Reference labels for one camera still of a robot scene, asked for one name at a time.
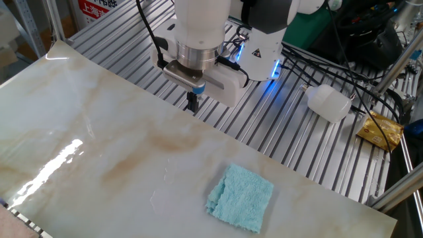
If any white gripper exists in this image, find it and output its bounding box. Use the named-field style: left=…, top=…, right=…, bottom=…
left=150, top=18, right=249, bottom=114

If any light blue fluffy cloth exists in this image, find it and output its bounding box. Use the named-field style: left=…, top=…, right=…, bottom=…
left=205, top=162, right=275, bottom=235

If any marble pattern table mat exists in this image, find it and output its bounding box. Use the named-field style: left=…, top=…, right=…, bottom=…
left=0, top=40, right=398, bottom=238

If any green cutting mat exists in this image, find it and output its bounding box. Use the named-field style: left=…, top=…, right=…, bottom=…
left=282, top=11, right=334, bottom=51

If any white plastic bottle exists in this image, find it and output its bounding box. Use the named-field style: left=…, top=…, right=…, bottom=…
left=299, top=83, right=353, bottom=124

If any red white sign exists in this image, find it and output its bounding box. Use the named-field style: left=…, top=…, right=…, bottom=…
left=77, top=0, right=119, bottom=26

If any grey metal shelf rack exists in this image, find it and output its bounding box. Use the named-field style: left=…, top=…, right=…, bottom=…
left=12, top=0, right=46, bottom=60

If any gold foil packet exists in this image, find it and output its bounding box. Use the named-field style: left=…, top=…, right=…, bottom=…
left=356, top=110, right=405, bottom=153

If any black bag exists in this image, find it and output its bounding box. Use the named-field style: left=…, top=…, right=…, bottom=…
left=309, top=0, right=404, bottom=71

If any white foam box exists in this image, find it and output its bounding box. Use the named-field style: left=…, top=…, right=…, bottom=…
left=0, top=7, right=20, bottom=48

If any black white checkered board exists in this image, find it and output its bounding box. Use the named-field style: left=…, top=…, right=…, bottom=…
left=9, top=207, right=54, bottom=238

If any dark blue bag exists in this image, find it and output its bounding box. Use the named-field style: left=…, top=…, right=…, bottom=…
left=403, top=118, right=423, bottom=139

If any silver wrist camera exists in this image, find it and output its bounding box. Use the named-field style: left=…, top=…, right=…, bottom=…
left=163, top=60, right=207, bottom=97

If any black camera cable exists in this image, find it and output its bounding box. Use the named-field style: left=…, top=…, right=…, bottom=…
left=135, top=0, right=168, bottom=70

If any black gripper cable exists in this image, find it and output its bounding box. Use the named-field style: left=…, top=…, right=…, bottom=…
left=216, top=56, right=249, bottom=89

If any aluminium frame post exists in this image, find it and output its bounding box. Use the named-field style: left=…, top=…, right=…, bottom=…
left=44, top=0, right=76, bottom=46
left=367, top=171, right=423, bottom=213
left=372, top=31, right=423, bottom=97

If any black cable bundle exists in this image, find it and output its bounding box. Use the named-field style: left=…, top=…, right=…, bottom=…
left=280, top=42, right=403, bottom=125

